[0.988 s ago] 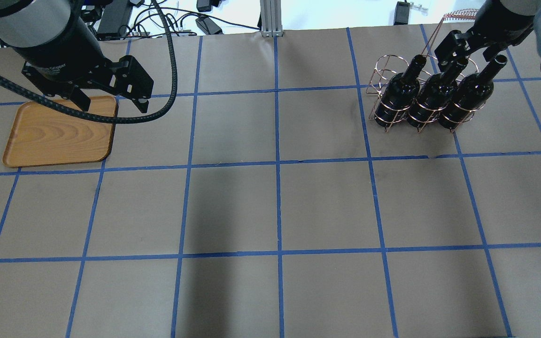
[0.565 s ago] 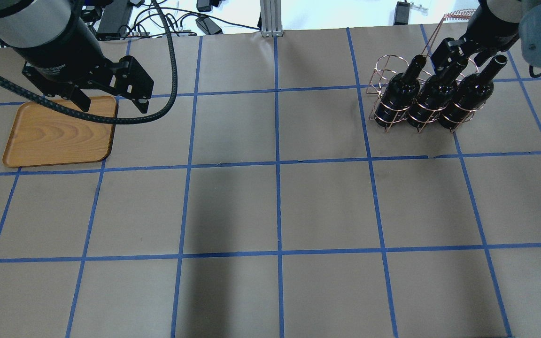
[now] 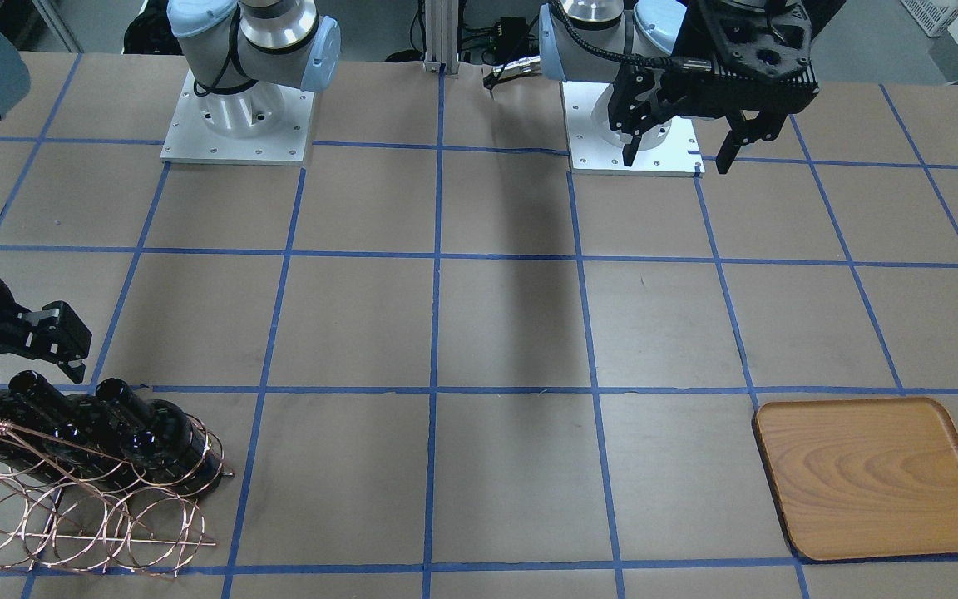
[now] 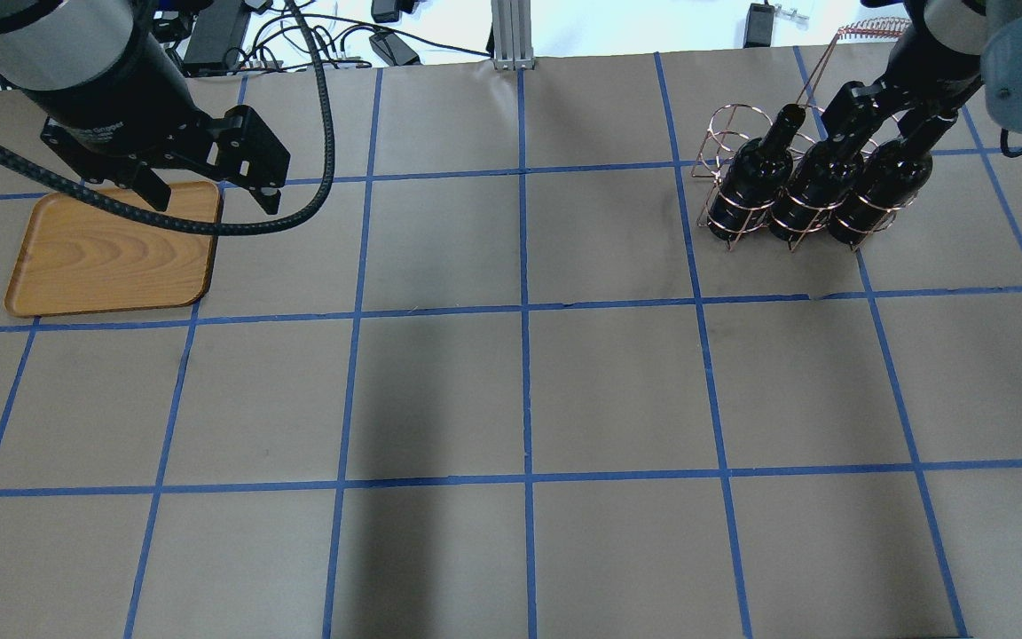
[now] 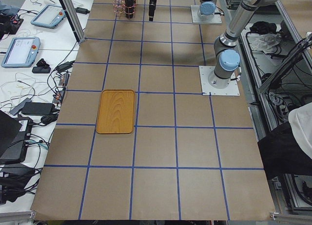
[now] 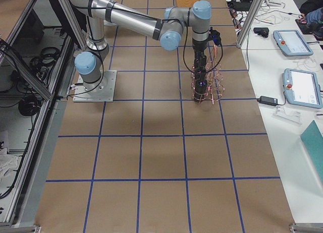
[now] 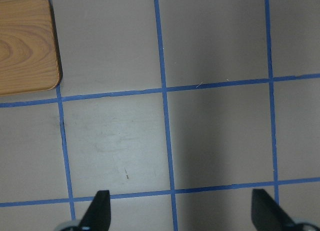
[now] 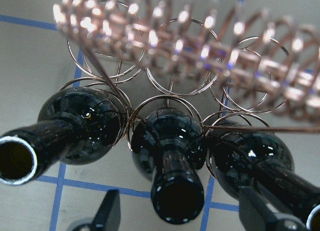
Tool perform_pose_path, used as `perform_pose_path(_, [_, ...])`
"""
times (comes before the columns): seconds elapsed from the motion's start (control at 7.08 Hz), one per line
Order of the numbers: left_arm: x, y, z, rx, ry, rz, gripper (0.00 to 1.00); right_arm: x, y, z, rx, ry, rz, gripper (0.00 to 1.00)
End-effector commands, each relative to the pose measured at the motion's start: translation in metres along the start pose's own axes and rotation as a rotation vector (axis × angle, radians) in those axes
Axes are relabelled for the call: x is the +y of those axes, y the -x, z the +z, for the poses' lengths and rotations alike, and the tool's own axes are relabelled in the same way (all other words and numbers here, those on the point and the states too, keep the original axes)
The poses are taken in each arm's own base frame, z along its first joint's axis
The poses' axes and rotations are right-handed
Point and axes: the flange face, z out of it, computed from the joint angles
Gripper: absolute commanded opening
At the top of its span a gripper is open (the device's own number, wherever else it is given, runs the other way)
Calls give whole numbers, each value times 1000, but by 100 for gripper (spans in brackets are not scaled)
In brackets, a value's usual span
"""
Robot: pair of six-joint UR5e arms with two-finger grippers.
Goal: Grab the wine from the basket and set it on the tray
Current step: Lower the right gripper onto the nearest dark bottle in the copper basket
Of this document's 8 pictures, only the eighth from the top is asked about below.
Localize copper wire bottle basket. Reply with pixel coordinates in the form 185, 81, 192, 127
53, 0, 320, 133

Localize dark wine bottle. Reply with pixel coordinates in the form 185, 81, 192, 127
130, 107, 207, 225
0, 87, 128, 186
207, 130, 320, 231

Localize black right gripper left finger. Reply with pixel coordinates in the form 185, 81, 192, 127
67, 189, 121, 231

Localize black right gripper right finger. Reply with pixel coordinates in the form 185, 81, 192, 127
238, 186, 307, 231

